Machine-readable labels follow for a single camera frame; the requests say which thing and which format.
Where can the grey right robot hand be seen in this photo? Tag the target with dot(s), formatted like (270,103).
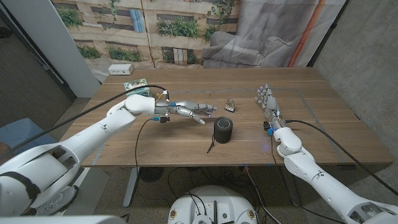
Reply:
(270,104)

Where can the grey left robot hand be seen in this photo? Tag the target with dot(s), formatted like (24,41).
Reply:
(186,109)

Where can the black cylindrical mesh speaker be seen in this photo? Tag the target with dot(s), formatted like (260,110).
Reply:
(223,132)

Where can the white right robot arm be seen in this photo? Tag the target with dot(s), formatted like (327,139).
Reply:
(329,186)

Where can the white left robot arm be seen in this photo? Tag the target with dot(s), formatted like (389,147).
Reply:
(93,137)

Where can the green floral tissue box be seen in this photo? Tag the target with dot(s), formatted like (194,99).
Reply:
(136,84)

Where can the silver padlock with blue base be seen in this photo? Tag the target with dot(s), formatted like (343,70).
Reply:
(230,106)

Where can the printed building backdrop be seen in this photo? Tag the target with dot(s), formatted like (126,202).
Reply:
(174,37)

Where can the black floor fan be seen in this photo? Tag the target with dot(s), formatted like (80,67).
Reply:
(151,174)

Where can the white power strip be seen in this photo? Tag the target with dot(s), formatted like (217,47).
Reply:
(120,69)

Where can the grey table leg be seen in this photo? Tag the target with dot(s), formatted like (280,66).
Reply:
(290,186)

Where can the white table leg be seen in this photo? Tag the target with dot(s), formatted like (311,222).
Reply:
(130,186)

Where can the white robot torso base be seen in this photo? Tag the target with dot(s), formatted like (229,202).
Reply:
(214,202)

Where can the white pillar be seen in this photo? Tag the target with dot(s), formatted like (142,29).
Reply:
(53,40)

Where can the grey sneaker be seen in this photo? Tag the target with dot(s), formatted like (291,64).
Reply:
(57,200)

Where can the blue upholstered chair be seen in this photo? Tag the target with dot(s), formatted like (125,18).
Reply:
(21,133)

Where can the white robot chest cover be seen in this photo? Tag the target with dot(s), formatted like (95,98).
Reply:
(62,220)

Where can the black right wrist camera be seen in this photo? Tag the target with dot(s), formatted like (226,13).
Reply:
(266,126)

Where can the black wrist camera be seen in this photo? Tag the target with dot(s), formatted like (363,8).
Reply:
(266,126)
(163,119)

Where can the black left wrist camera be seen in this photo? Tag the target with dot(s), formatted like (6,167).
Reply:
(163,119)

